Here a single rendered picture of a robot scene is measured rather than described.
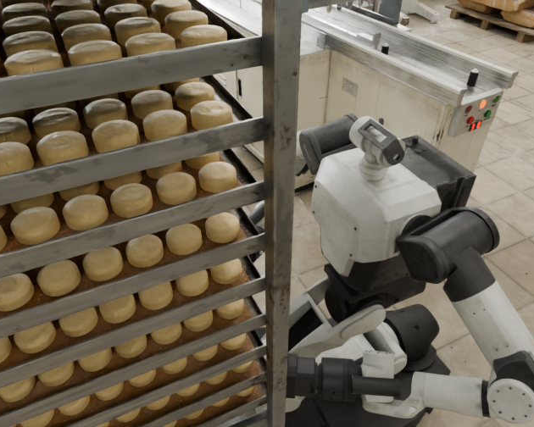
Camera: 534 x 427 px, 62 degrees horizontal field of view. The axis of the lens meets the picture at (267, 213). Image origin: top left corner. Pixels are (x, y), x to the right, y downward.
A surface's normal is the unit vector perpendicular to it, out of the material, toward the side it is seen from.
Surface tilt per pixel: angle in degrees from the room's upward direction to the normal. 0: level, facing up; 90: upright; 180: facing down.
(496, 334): 63
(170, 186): 0
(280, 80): 90
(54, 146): 0
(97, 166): 90
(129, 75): 90
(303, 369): 0
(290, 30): 90
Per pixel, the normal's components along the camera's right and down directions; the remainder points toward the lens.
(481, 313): -0.51, 0.11
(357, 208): -0.64, -0.35
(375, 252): -0.34, 0.53
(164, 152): 0.43, 0.58
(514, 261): 0.00, -0.77
